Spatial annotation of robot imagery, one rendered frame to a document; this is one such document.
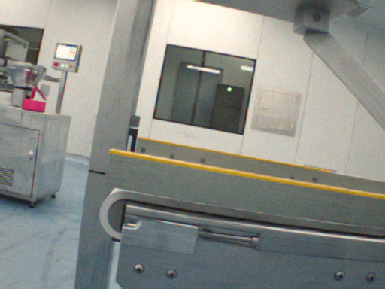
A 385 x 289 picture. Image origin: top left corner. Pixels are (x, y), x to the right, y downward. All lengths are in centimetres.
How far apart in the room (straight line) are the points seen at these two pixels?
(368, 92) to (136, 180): 23
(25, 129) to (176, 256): 265
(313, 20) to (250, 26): 532
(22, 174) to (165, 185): 269
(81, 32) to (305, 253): 571
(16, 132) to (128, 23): 241
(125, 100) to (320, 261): 41
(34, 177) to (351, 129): 460
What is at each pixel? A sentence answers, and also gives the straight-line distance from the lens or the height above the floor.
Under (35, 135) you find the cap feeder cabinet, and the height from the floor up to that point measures 59.
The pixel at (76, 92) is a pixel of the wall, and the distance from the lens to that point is 581.
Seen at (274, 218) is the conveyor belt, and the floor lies 79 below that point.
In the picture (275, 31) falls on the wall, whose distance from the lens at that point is 574.
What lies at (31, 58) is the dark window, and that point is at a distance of 620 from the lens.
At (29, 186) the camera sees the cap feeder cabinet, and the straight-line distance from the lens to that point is 298.
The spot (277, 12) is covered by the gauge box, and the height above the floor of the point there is 101.
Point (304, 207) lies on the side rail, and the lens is 36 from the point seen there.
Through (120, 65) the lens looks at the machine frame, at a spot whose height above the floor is 95.
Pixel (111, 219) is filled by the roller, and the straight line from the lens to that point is 36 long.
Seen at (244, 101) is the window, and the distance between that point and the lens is 549.
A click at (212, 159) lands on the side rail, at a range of 61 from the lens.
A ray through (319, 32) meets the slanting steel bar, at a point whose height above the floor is 98.
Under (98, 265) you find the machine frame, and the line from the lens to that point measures 68.
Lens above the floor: 87
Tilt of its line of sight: 3 degrees down
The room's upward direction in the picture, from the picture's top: 10 degrees clockwise
